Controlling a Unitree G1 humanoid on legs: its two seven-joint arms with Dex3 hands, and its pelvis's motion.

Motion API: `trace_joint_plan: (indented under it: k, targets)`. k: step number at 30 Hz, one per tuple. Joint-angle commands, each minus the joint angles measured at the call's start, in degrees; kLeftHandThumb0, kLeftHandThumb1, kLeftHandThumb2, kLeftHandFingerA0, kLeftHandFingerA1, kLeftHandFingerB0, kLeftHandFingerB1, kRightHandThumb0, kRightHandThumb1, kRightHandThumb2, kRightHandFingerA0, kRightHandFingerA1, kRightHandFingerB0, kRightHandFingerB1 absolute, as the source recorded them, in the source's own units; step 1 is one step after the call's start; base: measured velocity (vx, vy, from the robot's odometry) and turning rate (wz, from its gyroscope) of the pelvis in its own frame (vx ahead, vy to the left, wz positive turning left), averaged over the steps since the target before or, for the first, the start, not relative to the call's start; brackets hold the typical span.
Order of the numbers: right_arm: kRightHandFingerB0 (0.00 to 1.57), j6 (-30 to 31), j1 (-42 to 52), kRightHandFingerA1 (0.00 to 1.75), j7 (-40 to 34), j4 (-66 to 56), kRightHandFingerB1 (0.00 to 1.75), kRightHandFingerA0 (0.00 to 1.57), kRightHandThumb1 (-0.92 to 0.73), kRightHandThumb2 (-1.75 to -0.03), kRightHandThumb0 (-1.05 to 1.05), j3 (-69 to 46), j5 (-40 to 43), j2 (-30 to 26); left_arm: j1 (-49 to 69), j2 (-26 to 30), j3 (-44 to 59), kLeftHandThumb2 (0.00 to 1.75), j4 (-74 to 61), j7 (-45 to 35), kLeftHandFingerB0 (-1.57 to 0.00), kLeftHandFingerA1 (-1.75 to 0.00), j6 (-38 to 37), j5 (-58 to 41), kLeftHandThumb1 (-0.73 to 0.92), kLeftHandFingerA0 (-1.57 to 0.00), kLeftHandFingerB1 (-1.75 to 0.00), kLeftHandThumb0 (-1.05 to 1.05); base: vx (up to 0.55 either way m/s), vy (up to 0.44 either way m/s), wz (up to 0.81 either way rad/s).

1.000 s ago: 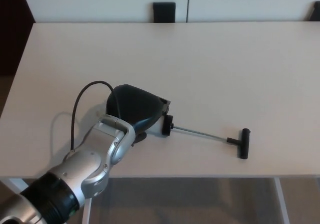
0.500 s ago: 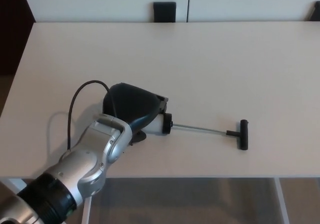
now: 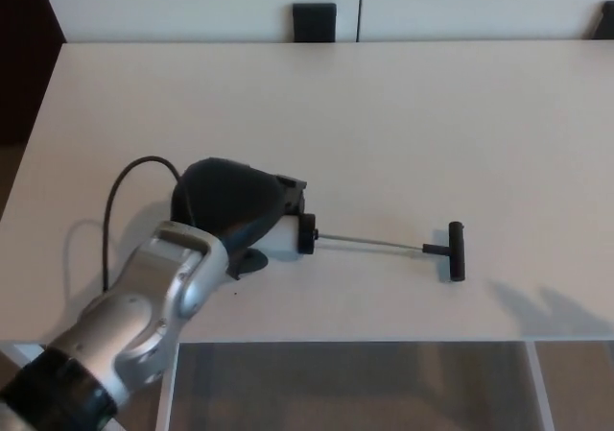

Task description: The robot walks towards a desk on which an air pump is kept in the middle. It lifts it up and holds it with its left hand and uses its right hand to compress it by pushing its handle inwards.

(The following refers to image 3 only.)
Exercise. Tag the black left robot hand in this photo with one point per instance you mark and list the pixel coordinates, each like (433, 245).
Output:
(225, 196)

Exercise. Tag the dark brown wooden panel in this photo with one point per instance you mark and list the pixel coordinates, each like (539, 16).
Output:
(21, 56)

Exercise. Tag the black chair backrest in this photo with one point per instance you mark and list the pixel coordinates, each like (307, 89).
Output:
(605, 23)
(314, 23)

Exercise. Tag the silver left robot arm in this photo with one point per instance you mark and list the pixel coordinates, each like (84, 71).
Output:
(144, 296)

